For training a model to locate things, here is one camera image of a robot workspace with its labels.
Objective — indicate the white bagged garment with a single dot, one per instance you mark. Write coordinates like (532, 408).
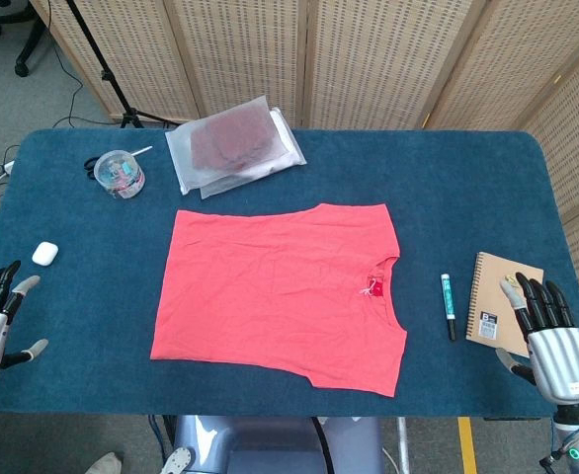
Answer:
(292, 153)

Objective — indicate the black office chair base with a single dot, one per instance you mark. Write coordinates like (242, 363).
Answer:
(27, 44)

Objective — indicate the kraft spiral notebook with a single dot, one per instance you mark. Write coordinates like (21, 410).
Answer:
(492, 291)

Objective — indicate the silver perforated robot bracket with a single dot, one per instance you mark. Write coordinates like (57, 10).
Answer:
(178, 460)

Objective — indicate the white green marker pen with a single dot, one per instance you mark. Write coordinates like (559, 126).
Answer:
(447, 301)

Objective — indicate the white power strip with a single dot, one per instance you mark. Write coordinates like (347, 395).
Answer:
(9, 167)

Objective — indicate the clear bag with maroon garment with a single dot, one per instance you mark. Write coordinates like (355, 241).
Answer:
(230, 138)

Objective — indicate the wicker folding screen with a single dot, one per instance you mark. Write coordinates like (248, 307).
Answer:
(378, 59)

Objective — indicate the black tripod stand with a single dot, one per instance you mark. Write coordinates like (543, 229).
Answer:
(106, 74)

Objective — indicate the blue felt table mat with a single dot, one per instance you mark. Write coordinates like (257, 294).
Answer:
(319, 187)

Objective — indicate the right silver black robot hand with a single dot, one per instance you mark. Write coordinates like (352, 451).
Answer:
(561, 355)

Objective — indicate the blue-grey robot torso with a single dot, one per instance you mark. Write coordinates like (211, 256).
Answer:
(270, 444)

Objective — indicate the silver table leg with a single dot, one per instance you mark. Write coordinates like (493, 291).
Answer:
(403, 444)

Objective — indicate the clear plastic jar of clips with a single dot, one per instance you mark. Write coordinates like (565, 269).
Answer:
(119, 175)

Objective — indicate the white earbud case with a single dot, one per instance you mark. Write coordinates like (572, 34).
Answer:
(45, 254)

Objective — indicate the red t-shirt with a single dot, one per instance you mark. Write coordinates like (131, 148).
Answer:
(279, 296)

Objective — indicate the beige shoe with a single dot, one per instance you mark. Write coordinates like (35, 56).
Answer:
(104, 464)

